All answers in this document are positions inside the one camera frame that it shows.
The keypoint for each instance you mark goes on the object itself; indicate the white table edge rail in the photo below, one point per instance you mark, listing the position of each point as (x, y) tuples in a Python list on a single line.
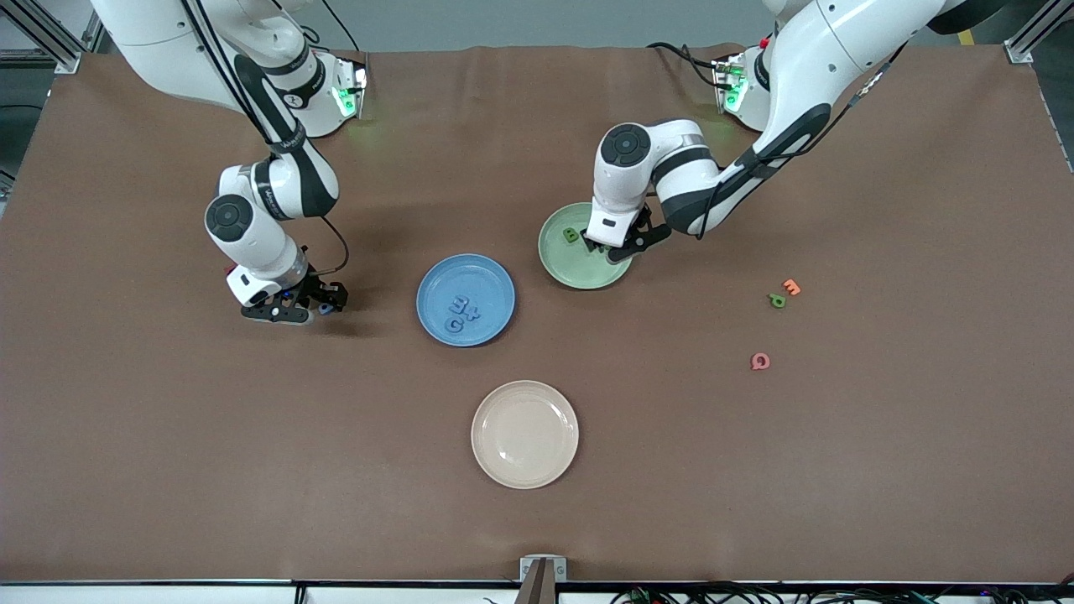
[(168, 596)]

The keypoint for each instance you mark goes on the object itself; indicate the beige plate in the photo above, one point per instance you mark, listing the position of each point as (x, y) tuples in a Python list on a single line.
[(524, 434)]

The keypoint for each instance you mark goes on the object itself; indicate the pink foam letter Q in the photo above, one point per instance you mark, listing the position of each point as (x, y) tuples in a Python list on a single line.
[(754, 361)]

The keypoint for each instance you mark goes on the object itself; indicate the blue plate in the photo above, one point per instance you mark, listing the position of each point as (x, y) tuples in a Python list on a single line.
[(487, 285)]

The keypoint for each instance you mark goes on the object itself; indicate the grey metal table bracket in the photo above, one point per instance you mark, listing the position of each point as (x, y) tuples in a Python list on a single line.
[(527, 569)]

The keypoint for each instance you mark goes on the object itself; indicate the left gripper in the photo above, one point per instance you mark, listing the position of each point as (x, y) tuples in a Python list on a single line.
[(590, 244)]

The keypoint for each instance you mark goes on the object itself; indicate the green plate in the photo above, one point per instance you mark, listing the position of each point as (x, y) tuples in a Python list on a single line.
[(562, 264)]

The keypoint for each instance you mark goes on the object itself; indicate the brown table cover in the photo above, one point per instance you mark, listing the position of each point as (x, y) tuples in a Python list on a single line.
[(252, 461)]

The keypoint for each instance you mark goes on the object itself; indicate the brown camera post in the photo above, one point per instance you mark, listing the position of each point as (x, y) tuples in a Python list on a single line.
[(537, 587)]

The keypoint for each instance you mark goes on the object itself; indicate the aluminium frame profile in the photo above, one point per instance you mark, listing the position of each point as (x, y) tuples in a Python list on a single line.
[(1036, 29), (50, 42)]

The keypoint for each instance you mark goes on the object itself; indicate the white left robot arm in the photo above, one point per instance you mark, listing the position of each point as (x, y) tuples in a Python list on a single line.
[(847, 33)]

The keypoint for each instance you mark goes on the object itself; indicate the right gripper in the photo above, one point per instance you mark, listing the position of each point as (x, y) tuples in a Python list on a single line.
[(312, 290)]

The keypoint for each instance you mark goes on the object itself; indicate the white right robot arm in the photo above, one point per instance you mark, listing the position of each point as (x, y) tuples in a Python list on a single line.
[(151, 25)]

